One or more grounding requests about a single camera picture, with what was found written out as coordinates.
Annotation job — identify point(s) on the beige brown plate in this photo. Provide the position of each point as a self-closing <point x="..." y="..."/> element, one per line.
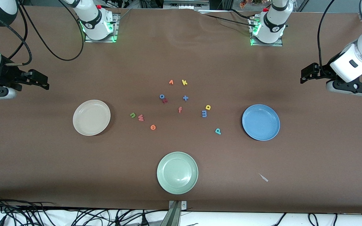
<point x="91" y="117"/>

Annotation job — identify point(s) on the pink foam letter w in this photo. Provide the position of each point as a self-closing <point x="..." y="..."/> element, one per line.
<point x="140" y="118"/>

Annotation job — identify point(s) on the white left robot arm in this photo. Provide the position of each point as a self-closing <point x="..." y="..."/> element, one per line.
<point x="272" y="28"/>

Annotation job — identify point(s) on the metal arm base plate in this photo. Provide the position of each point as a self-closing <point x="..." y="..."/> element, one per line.
<point x="117" y="31"/>
<point x="267" y="45"/>

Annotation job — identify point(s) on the blue plate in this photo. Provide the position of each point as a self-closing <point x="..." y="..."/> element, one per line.
<point x="261" y="122"/>

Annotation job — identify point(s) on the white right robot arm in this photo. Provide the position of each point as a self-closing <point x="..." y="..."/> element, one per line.
<point x="94" y="23"/>

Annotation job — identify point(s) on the blue foam letter m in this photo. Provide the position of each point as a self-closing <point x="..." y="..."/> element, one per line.
<point x="204" y="113"/>

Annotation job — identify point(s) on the grey metal frame rail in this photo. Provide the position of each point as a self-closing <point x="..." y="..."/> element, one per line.
<point x="184" y="4"/>

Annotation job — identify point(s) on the metal camera stand bracket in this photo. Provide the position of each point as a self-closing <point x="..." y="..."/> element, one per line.
<point x="177" y="205"/>

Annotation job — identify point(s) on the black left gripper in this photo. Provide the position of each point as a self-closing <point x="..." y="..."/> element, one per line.
<point x="324" y="69"/>

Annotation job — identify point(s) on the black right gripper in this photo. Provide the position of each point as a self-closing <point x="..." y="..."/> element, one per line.
<point x="6" y="76"/>

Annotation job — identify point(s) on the pale green plate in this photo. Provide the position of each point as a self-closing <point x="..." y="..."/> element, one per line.
<point x="177" y="173"/>

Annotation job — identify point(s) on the small white tape scrap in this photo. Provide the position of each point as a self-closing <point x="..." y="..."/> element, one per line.
<point x="263" y="178"/>

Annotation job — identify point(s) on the teal foam letter p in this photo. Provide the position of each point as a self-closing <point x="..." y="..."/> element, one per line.
<point x="219" y="132"/>

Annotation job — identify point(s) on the brown table cover sheet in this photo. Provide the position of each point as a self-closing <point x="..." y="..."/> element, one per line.
<point x="181" y="56"/>

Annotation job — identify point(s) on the orange dried flowers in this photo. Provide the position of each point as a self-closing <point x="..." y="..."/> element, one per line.
<point x="247" y="3"/>

